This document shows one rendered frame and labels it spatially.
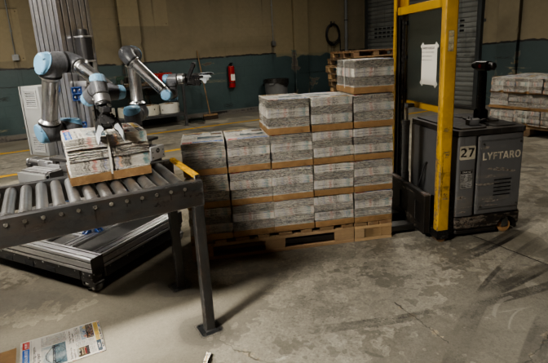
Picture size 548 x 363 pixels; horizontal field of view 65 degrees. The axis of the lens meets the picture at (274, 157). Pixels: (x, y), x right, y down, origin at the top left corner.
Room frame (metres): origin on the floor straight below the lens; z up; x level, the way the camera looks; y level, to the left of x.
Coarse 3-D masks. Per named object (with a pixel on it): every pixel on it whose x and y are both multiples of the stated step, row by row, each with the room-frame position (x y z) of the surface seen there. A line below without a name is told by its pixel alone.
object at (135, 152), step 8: (128, 128) 2.16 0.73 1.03; (136, 128) 2.15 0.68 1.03; (120, 136) 2.04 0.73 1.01; (128, 136) 2.06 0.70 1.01; (136, 136) 2.08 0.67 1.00; (144, 136) 2.10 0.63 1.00; (120, 144) 2.04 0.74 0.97; (128, 144) 2.07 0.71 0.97; (136, 144) 2.08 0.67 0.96; (144, 144) 2.10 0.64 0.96; (120, 152) 2.04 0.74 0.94; (128, 152) 2.06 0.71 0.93; (136, 152) 2.08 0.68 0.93; (144, 152) 2.10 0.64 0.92; (120, 160) 2.04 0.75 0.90; (128, 160) 2.06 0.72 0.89; (136, 160) 2.08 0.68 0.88; (144, 160) 2.10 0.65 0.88; (120, 168) 2.04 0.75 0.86
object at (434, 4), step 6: (432, 0) 2.97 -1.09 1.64; (438, 0) 2.90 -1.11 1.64; (408, 6) 3.31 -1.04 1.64; (414, 6) 3.21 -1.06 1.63; (420, 6) 3.13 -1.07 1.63; (426, 6) 3.04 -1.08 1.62; (432, 6) 2.97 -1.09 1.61; (438, 6) 2.90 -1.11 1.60; (402, 12) 3.40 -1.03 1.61; (408, 12) 3.31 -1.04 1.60; (414, 12) 3.23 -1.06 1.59
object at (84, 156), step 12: (60, 132) 2.16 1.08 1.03; (72, 132) 2.11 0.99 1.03; (84, 132) 2.10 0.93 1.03; (72, 144) 1.94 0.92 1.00; (84, 144) 1.97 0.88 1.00; (96, 144) 1.99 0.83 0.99; (72, 156) 1.94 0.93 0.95; (84, 156) 1.97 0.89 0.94; (96, 156) 1.99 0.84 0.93; (72, 168) 1.94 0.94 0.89; (84, 168) 1.97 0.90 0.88; (96, 168) 1.99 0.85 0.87
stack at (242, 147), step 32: (256, 128) 3.12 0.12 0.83; (192, 160) 2.71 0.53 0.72; (224, 160) 2.74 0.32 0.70; (256, 160) 2.77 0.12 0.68; (288, 160) 2.81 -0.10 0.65; (224, 192) 2.74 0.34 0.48; (256, 192) 2.77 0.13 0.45; (288, 192) 2.81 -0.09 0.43; (192, 224) 2.71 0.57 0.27; (224, 224) 2.74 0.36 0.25; (256, 224) 2.77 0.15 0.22; (288, 224) 2.81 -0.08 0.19; (352, 224) 2.88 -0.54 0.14; (192, 256) 2.70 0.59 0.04; (224, 256) 2.73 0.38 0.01
